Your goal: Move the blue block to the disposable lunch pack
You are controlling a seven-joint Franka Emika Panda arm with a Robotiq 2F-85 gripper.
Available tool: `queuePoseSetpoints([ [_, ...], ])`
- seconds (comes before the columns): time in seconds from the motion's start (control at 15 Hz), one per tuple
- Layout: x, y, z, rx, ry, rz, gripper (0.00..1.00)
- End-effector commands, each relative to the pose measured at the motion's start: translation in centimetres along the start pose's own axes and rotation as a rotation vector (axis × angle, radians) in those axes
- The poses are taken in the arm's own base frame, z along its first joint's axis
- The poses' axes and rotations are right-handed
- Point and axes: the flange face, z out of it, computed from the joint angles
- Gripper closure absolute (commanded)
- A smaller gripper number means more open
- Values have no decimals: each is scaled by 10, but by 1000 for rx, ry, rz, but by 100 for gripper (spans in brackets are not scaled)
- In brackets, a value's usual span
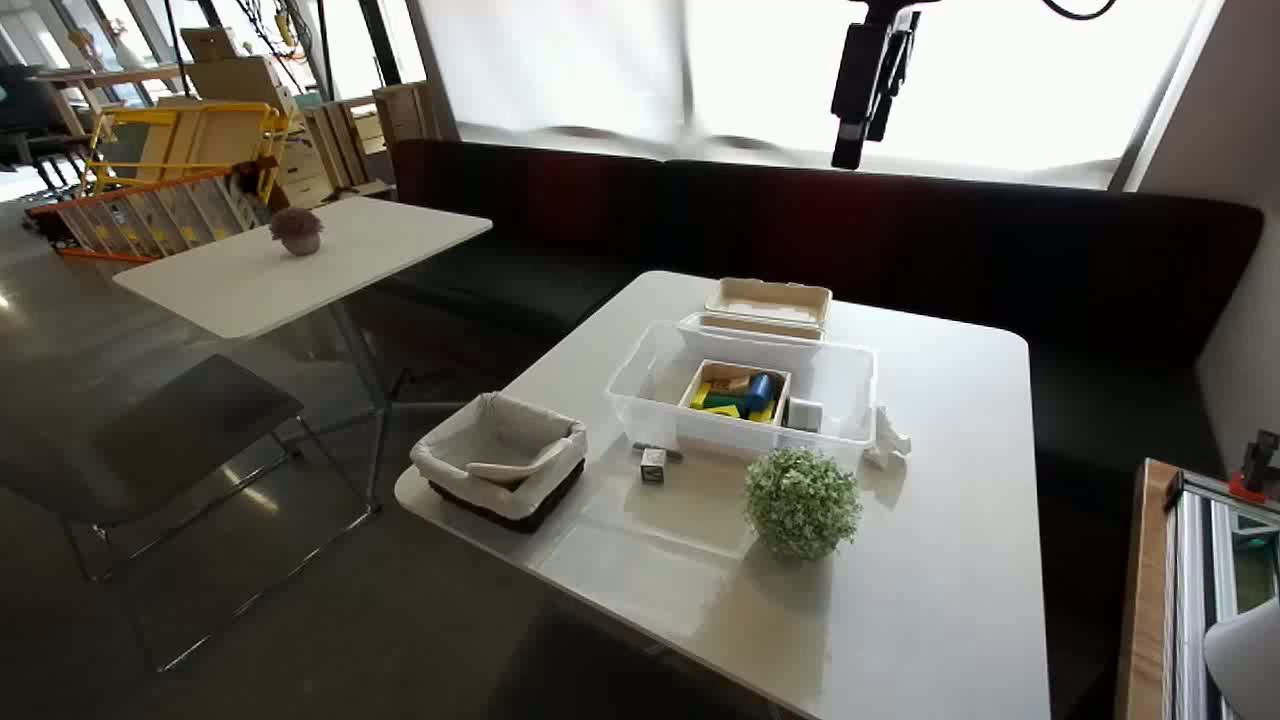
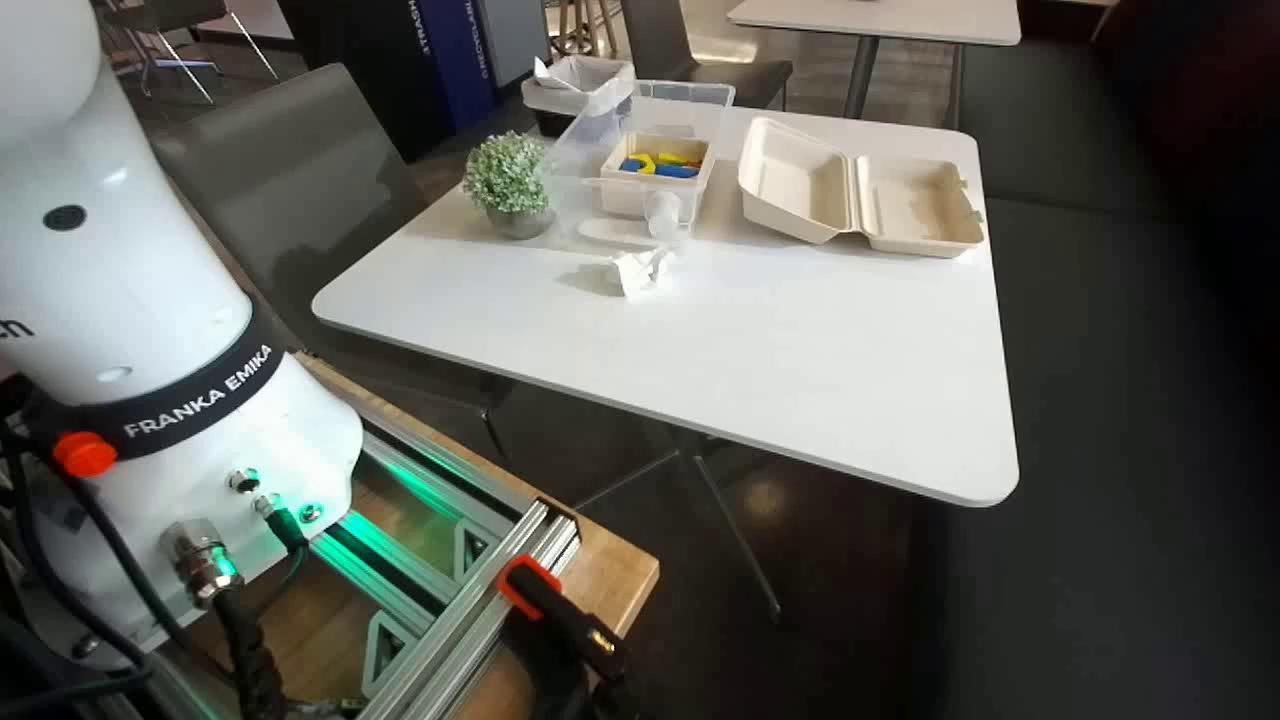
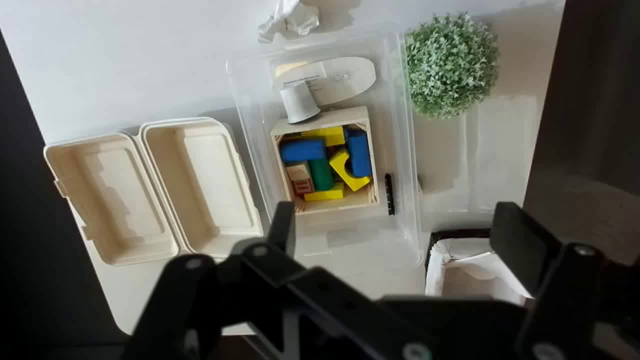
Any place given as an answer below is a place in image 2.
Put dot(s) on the wooden block box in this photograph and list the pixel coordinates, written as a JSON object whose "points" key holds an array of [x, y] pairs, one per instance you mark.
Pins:
{"points": [[633, 192]]}

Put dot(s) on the orange black bar clamp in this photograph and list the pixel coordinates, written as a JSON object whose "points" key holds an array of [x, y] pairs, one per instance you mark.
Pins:
{"points": [[562, 605]]}

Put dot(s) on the green potted artificial plant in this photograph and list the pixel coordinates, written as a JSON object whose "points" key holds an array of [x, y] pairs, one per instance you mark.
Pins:
{"points": [[509, 179]]}

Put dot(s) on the aluminium profile frame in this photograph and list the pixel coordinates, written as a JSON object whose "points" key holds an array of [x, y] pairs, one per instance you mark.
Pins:
{"points": [[443, 602]]}

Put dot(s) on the small white cup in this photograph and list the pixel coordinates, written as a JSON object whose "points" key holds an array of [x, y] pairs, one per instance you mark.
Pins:
{"points": [[662, 216]]}

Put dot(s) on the white background table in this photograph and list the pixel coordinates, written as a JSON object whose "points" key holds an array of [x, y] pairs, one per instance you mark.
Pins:
{"points": [[880, 16]]}

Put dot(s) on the wooden base board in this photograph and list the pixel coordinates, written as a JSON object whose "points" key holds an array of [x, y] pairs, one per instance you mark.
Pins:
{"points": [[606, 581]]}

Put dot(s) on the metal frame chair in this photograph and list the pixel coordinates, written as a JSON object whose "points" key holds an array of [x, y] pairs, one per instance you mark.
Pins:
{"points": [[173, 35]]}

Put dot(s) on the yellow arch block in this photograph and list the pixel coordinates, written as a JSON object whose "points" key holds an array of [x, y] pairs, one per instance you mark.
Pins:
{"points": [[640, 157]]}

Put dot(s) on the clear plastic lid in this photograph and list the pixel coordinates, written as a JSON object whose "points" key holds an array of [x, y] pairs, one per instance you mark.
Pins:
{"points": [[609, 234]]}

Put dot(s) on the grey chair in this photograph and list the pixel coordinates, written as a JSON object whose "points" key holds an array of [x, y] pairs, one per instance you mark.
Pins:
{"points": [[301, 172]]}

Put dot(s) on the white square bowl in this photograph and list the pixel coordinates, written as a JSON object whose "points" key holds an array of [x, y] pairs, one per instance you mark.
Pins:
{"points": [[587, 86]]}

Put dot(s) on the metal table legs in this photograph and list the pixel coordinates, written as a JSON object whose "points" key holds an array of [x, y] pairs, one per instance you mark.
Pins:
{"points": [[723, 507]]}

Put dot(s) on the dark bench sofa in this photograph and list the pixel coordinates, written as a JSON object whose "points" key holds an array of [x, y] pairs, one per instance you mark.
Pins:
{"points": [[1134, 401]]}

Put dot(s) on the dark blue cabinet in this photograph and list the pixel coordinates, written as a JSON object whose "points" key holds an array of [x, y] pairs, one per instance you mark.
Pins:
{"points": [[426, 61]]}

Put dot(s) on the clear plastic storage bin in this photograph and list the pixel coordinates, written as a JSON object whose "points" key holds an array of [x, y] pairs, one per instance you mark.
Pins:
{"points": [[681, 98]]}

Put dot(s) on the blue cylinder block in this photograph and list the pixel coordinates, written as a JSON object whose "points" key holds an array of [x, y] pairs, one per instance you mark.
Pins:
{"points": [[681, 169]]}

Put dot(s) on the dark chair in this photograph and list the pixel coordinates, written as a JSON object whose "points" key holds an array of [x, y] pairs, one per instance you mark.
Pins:
{"points": [[692, 46]]}

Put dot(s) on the beige disposable clamshell lunch pack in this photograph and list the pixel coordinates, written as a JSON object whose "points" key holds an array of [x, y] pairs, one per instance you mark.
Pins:
{"points": [[852, 192]]}

